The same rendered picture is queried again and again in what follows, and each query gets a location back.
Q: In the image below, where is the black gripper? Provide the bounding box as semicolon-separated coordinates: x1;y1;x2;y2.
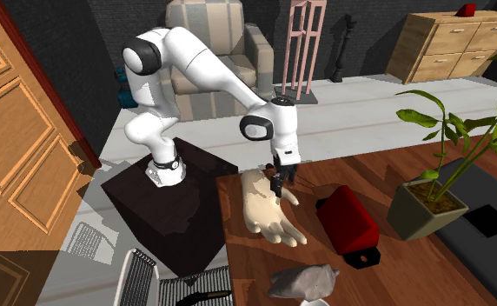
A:
269;162;297;199

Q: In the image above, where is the cream hand figure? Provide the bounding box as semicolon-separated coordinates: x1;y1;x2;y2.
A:
240;169;308;248

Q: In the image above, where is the red block with black base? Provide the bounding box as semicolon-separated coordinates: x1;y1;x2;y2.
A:
315;184;382;270

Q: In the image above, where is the dark robot stand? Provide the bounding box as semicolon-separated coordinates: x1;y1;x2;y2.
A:
101;136;239;279

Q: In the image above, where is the green plant in grey pot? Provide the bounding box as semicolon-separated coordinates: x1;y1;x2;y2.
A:
385;48;497;243

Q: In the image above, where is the pink rack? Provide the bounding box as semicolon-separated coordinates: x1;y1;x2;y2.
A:
273;0;328;106

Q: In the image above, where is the black chess piece figure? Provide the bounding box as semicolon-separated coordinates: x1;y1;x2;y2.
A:
328;14;358;84

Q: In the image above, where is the brown wooden table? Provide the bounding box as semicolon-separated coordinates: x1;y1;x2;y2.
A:
215;131;497;306

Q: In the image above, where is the beige striped armchair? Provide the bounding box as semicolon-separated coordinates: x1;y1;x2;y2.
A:
158;0;275;123

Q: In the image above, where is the teal thing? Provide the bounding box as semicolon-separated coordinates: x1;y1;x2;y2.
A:
114;66;140;110

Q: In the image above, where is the wooden chest of drawers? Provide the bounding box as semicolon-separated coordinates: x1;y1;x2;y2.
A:
384;3;497;86

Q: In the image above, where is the dark grey mat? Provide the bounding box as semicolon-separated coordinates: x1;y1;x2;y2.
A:
434;156;497;306

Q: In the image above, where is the wooden panelled door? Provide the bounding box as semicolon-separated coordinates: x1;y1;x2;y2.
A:
0;0;103;306

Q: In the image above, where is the black knife with wooden handle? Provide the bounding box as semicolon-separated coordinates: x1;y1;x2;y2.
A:
175;289;234;306

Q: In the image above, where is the white wire chair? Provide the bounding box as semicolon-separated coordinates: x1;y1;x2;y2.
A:
112;247;235;306

